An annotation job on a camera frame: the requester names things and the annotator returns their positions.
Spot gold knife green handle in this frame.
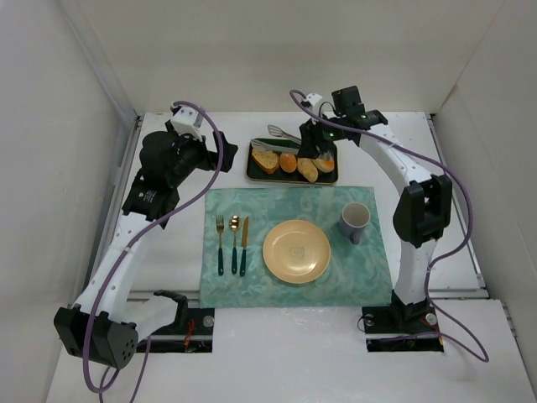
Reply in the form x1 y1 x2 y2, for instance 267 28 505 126
239 217 249 277

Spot dark green gold-rimmed tray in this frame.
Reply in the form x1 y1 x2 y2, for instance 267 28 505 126
246 143 339 186

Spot round orange sugared bun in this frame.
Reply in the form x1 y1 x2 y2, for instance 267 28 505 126
279 153 297 174

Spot sliced brown bread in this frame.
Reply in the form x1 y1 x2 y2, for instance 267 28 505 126
251 149 279 175

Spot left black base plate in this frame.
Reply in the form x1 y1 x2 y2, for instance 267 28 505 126
149 308 215 353

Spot teal patterned placemat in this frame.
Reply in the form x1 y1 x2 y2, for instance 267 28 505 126
200 186 393 308

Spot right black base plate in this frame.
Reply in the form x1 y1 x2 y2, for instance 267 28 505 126
361 304 444 353

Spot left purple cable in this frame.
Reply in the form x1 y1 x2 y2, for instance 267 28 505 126
82 99 226 403

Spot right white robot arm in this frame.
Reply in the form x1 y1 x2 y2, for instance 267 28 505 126
290 86 452 334

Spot gold spoon green handle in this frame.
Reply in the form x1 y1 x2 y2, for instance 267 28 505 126
229 215 241 275

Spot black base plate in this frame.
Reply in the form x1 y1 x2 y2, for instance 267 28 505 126
361 304 444 353
149 308 215 353

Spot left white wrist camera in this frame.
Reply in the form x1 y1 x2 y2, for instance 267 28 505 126
170 107 203 141

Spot purple cable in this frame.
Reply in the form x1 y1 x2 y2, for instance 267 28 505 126
82 99 226 403
289 88 490 363

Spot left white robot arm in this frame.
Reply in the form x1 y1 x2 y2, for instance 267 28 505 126
54 122 238 369

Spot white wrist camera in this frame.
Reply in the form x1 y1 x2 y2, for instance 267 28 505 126
301 92 323 116
170 107 203 141

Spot grey-blue mug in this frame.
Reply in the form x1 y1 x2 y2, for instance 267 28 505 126
339 202 371 245

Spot stainless steel tongs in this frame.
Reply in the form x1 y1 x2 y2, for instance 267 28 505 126
250 124 301 155

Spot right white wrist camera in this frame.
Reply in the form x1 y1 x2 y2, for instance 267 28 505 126
301 92 323 116

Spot long yellow filled bread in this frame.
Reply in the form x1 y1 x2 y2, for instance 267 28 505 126
297 158 319 183

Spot gold fork green handle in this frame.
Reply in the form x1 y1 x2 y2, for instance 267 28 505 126
216 215 224 276

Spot cream yellow plate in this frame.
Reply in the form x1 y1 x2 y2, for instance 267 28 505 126
263 220 331 285

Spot white orange-topped oval bun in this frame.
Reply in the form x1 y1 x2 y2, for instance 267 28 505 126
312 152 335 173

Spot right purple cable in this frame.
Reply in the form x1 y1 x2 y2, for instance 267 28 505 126
289 88 490 363

